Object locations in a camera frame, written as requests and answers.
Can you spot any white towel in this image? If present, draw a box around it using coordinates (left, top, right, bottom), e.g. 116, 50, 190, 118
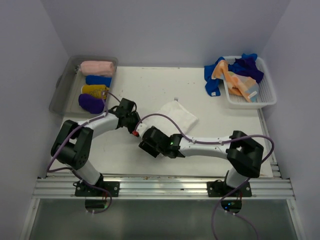
142, 100, 199, 136

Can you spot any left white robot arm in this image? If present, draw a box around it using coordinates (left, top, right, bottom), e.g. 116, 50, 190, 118
50, 98, 140, 197

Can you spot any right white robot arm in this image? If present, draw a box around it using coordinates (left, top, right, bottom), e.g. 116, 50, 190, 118
134, 126, 264, 197

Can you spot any purple rolled towel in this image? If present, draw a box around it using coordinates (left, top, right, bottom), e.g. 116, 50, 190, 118
78, 93, 105, 114

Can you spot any yellow rolled towel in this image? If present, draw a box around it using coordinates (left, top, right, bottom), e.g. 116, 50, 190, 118
81, 84, 110, 99

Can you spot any blue rolled towel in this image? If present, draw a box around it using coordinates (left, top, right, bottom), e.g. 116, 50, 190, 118
85, 75, 112, 88

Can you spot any pink rolled towel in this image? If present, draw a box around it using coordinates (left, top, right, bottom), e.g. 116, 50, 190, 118
79, 60, 115, 77

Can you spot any grey plastic bin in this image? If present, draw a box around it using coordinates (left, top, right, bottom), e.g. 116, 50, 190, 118
49, 55, 118, 118

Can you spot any blue cloth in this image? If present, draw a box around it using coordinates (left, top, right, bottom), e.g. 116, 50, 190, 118
204, 57, 230, 97

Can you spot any orange patterned cloth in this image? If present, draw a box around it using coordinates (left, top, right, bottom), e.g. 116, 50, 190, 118
224, 71, 259, 103

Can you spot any white plastic basket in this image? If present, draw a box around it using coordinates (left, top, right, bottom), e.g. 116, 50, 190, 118
220, 56, 277, 110

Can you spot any dark purple cloth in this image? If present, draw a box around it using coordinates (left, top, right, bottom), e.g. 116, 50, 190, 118
228, 53, 264, 84

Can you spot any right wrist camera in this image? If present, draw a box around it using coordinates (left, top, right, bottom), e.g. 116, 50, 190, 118
132, 123, 150, 138

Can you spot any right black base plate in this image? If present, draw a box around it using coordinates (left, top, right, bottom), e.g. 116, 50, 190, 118
206, 170, 253, 198

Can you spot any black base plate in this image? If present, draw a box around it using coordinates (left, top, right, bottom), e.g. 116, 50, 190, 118
206, 170, 253, 198
72, 181, 120, 197

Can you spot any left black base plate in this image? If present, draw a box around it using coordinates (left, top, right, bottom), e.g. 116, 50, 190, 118
72, 181, 120, 197

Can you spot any aluminium rail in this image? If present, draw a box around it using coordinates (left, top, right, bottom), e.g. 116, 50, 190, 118
32, 172, 295, 200

